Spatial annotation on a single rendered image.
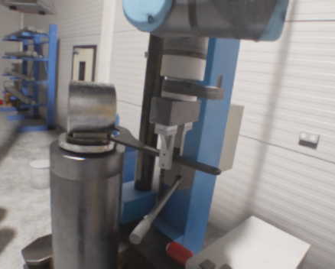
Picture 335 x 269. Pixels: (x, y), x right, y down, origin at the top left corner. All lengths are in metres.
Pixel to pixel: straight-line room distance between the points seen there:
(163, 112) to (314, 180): 2.07
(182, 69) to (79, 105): 0.28
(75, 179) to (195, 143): 0.46
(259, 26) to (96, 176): 0.50
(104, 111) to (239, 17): 0.41
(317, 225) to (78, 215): 2.19
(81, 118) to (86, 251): 0.38
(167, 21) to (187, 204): 0.76
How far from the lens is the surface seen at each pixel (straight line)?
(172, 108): 0.45
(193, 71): 0.47
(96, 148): 0.64
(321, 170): 2.38
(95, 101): 0.62
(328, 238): 2.56
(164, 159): 0.52
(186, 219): 1.01
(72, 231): 0.73
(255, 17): 0.32
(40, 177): 3.59
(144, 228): 0.57
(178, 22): 0.36
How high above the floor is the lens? 1.69
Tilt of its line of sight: 14 degrees down
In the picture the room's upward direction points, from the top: 7 degrees clockwise
